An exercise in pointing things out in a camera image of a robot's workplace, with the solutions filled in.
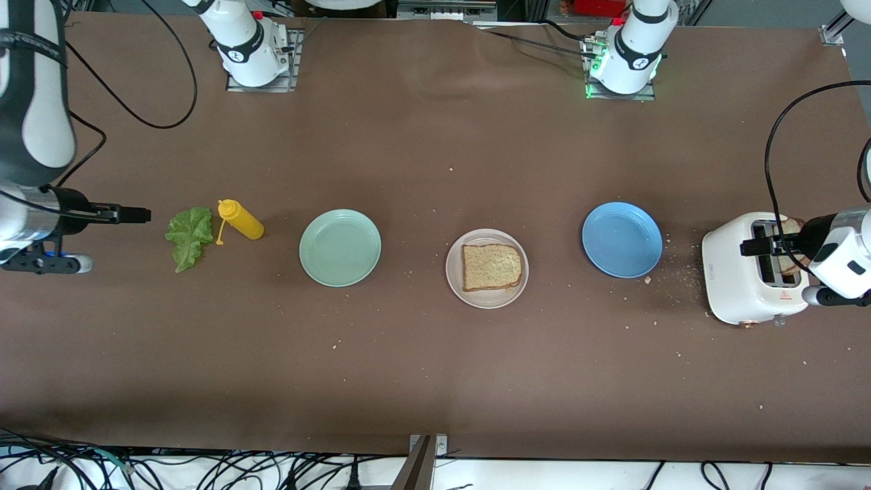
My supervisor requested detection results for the brown toast bread slice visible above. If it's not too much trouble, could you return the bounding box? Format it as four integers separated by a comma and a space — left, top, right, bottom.
772, 218, 808, 276
462, 244, 524, 293

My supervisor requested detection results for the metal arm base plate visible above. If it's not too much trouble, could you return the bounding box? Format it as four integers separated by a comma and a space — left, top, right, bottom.
226, 27, 301, 93
584, 34, 657, 101

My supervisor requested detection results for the yellow mustard squeeze bottle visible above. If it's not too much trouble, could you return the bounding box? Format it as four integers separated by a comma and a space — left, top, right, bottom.
215, 199, 265, 246

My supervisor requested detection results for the blue plate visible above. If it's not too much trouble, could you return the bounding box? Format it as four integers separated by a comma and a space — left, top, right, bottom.
582, 201, 663, 279

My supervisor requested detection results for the mint green plate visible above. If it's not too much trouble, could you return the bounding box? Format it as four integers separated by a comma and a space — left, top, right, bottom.
299, 209, 382, 288

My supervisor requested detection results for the red box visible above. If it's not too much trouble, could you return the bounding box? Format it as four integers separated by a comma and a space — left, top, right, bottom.
574, 0, 630, 17

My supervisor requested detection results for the brown table cover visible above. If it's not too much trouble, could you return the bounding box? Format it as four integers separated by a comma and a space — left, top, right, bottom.
0, 12, 871, 465

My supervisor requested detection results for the green lettuce leaf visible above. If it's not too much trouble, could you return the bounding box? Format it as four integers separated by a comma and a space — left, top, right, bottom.
165, 207, 214, 274

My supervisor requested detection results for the teal cable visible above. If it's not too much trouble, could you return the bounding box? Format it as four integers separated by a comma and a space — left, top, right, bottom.
85, 446, 130, 472

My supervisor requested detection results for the beige plate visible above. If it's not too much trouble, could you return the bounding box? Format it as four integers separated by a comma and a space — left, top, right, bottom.
446, 229, 529, 310

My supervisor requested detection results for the black base power cable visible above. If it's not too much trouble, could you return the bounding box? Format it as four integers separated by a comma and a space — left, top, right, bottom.
487, 30, 591, 58

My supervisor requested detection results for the aluminium frame profile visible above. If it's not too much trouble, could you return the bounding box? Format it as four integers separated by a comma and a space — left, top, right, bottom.
820, 0, 871, 47

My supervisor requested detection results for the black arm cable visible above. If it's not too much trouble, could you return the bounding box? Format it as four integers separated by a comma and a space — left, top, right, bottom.
765, 80, 871, 274
0, 0, 199, 218

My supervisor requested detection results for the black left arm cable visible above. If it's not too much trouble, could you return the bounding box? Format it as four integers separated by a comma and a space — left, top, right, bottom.
765, 80, 871, 274

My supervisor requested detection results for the white toaster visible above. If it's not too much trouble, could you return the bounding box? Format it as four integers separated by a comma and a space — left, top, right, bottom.
702, 212, 812, 329

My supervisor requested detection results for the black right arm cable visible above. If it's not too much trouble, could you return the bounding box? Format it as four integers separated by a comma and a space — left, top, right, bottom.
0, 0, 199, 218

